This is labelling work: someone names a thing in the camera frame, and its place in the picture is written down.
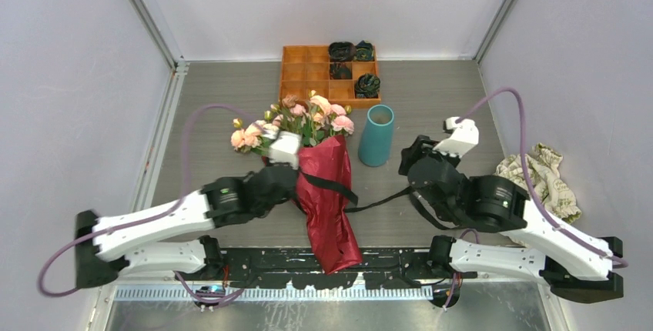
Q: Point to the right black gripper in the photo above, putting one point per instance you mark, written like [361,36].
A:
[420,145]

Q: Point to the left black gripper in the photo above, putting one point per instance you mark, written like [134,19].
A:
[290,194]

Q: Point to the pink flower bouquet red wrap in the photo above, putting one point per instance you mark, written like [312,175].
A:
[324,127]

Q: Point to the black printed ribbon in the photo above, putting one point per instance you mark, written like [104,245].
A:
[353,198]

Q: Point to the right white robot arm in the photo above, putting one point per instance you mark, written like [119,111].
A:
[575,266]

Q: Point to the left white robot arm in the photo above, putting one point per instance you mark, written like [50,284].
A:
[173,236]

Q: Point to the teal vase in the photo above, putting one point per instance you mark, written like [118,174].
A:
[376,140]

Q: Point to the crumpled printed cloth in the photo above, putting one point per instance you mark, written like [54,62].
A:
[543,164]

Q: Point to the small electronics board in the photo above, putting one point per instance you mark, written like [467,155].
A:
[211,292]

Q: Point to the orange compartment tray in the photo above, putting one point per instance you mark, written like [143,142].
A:
[307,68]

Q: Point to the dark green rolled sock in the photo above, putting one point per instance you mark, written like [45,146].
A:
[367,86]

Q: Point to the dark teal rolled sock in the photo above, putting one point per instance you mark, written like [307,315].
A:
[365,51]

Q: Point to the black rolled sock top left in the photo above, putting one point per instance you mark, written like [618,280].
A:
[341,51]

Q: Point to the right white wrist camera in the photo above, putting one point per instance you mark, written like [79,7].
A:
[463,136]

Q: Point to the perforated metal rail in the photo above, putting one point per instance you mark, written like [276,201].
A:
[160,293]

